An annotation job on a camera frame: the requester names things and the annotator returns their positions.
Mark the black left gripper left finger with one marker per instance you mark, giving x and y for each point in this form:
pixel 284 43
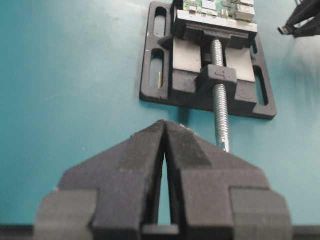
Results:
pixel 109 196

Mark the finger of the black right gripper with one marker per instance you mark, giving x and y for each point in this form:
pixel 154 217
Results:
pixel 306 10
pixel 310 29

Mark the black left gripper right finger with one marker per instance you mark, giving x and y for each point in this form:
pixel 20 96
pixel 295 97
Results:
pixel 215 195

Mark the black USB plug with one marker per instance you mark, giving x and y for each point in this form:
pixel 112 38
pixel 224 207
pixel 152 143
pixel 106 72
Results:
pixel 284 30

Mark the green PCB board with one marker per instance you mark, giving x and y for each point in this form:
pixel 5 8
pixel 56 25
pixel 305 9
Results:
pixel 238 10

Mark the silver vise lead screw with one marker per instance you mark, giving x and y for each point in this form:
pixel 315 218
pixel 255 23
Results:
pixel 220 101

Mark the small brass pin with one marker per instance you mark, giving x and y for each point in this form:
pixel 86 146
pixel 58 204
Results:
pixel 160 80

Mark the black drill press vise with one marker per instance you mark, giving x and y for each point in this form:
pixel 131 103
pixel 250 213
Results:
pixel 178 44

